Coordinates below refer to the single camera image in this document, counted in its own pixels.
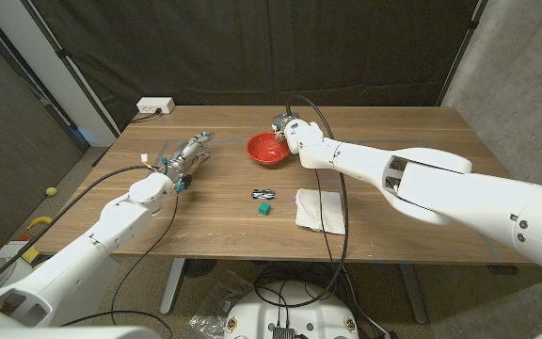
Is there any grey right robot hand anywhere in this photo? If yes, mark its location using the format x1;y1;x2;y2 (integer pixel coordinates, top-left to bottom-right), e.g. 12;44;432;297
271;112;300;144

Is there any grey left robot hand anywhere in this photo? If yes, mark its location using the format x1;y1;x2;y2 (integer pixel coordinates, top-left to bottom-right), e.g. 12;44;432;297
161;131;216;184

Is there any red bowl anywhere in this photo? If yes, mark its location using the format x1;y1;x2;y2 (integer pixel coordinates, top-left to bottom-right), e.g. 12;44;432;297
246;131;292;166

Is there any white towel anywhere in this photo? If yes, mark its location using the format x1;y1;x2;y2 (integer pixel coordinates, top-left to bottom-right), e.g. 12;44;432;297
295;187;347;236

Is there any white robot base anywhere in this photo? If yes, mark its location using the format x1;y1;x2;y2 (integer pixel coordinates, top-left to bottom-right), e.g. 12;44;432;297
223;281;360;339

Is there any white power strip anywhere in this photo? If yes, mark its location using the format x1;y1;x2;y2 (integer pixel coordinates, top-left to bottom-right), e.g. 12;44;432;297
135;96;176;116

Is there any black backdrop curtain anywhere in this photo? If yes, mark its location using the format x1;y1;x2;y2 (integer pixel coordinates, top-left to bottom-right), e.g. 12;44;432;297
19;0;482;133

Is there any black round floor object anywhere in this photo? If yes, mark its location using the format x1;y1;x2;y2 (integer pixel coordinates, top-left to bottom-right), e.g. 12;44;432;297
183;258;218;279

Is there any white table leg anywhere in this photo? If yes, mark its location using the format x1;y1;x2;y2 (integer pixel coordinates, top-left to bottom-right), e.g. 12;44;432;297
159;257;186;315

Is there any clear plastic bag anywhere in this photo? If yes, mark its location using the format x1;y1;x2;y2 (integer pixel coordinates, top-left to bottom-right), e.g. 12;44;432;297
188;270;253;339

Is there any black backdrop stand pole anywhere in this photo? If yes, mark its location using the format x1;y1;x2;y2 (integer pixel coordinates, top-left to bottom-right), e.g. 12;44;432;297
435;0;488;107
19;0;121;138

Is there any yellow black tool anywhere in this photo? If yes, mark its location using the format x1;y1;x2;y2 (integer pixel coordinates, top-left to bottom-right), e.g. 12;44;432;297
16;215;56;265

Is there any grey table leg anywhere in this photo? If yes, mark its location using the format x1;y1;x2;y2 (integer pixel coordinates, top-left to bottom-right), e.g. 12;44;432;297
397;263;428;325

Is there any black power strip cord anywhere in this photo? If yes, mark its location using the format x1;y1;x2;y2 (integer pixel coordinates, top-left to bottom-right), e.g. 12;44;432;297
130;107;163;125

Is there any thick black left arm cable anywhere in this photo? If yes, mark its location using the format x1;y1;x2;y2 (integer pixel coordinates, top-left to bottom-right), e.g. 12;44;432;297
0;159;168;296

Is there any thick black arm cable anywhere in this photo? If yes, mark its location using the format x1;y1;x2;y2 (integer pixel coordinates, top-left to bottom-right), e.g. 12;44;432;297
251;93;350;310
0;159;168;296

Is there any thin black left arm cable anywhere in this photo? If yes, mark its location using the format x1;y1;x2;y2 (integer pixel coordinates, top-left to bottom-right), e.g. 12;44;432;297
61;192;181;339

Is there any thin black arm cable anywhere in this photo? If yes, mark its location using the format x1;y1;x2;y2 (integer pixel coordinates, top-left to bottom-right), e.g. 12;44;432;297
61;192;181;339
314;168;336;265

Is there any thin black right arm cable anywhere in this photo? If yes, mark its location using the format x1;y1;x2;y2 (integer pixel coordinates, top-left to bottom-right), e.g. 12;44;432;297
314;168;336;265

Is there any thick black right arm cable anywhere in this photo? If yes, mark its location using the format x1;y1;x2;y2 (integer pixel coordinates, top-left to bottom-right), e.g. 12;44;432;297
251;93;350;310

